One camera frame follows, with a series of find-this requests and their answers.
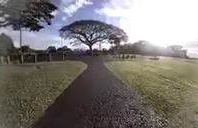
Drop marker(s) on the dark asphalt path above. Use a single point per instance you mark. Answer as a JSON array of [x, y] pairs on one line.
[[97, 100]]

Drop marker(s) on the large spreading tree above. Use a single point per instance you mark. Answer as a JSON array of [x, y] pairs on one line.
[[92, 31]]

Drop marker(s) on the grass lawn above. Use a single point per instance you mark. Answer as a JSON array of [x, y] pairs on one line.
[[160, 83], [27, 86]]

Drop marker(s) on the fence with pale posts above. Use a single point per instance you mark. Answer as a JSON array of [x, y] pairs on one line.
[[37, 57]]

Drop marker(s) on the building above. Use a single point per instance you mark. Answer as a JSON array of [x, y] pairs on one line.
[[177, 52]]

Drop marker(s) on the large dark tree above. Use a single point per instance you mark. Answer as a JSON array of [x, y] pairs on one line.
[[27, 13]]

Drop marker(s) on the dark round tree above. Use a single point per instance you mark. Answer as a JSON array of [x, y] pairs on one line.
[[0, 43]]

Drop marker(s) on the row of trees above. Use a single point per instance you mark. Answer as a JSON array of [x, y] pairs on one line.
[[143, 48]]

